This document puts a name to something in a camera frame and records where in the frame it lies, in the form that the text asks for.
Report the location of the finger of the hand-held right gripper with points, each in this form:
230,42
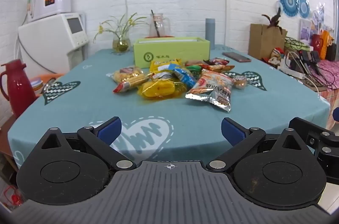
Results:
307,126

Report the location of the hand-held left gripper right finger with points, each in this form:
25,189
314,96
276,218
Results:
233,131

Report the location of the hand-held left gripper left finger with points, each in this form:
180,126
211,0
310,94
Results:
110,131

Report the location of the orange and silver snack packet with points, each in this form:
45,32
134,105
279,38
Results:
212,90

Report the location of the green cardboard box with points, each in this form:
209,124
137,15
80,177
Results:
172,51

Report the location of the clear packet of corn snacks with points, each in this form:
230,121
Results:
127,73

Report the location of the red-ended yellow stick packet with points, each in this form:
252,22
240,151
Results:
129,85

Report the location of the small clear brown snack packet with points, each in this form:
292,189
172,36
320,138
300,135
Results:
240,81

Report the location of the pink patterned cloth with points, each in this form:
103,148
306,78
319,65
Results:
328,72

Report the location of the clear yellow snack packet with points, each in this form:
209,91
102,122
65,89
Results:
159,88

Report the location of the black charger plugs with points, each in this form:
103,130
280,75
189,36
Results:
309,57

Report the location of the blue snack packet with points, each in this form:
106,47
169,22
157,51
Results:
184,76

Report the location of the smartphone with pink case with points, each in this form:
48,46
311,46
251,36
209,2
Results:
237,57

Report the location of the small doll figure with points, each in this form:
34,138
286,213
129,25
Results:
276,55

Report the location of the orange bowl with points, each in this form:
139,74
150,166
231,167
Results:
46,80

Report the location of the orange bag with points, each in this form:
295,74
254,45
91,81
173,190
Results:
326,45

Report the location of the yellow snack packet white label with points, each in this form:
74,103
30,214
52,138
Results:
164,65

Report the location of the glass vase with green plant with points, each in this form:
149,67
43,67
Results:
121,42

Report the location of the brown cardboard box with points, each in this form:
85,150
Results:
264,41

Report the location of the purple picture card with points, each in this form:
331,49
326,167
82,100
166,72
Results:
306,29

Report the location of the grey cylinder bottle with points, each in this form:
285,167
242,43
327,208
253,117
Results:
210,33

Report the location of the red thermos jug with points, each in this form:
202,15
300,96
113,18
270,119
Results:
17,88

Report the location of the white water dispenser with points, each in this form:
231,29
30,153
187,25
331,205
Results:
47,43

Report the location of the dark dried plant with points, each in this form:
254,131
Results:
272,19

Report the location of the glass pitcher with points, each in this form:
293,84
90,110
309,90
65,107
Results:
159,25

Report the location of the small blue paper fan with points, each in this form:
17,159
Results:
304,7

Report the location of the large blue paper fan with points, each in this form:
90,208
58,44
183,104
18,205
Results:
288,0

